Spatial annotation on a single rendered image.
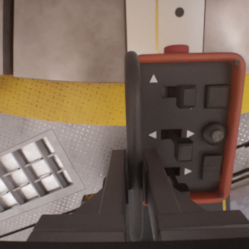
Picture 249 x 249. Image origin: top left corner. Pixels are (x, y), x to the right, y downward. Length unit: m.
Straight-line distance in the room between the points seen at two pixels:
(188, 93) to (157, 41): 0.19
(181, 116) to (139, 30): 0.18
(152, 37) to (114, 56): 0.39
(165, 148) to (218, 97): 0.09
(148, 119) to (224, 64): 0.11
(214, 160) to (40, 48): 0.70
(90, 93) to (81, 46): 0.37
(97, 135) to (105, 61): 0.51
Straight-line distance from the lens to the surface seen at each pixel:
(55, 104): 1.11
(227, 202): 1.01
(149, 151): 0.15
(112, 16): 0.75
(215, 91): 0.25
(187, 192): 0.21
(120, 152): 0.15
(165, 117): 0.24
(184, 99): 0.17
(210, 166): 0.27
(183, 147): 0.19
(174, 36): 0.35
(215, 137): 0.25
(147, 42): 0.34
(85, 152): 1.14
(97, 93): 1.04
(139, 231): 0.18
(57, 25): 0.78
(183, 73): 0.24
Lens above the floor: 1.02
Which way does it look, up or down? 75 degrees down
